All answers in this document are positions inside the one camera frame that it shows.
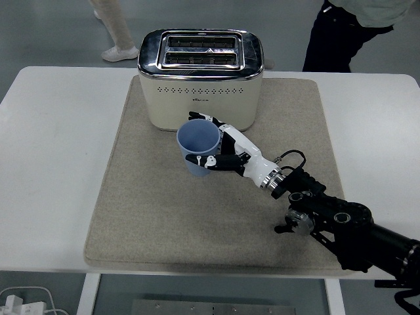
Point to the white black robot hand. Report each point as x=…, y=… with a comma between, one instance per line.
x=252, y=157

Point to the blue ribbed plastic cup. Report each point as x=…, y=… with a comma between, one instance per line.
x=197, y=139

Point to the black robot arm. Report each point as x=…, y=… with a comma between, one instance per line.
x=354, y=220

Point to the cream chrome two-slot toaster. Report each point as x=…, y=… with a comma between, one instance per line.
x=200, y=95

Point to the beige fabric table mat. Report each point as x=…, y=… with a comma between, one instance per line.
x=164, y=216

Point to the person in dark trousers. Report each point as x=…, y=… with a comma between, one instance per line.
x=331, y=42

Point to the grey metal plate with screws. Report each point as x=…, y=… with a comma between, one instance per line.
x=213, y=308

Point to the white table leg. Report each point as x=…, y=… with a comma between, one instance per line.
x=88, y=295
x=335, y=298

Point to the person with white shoe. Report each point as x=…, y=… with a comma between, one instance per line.
x=118, y=33

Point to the black table control panel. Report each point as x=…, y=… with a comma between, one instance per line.
x=385, y=284

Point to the white power strip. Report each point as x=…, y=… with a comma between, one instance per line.
x=23, y=308

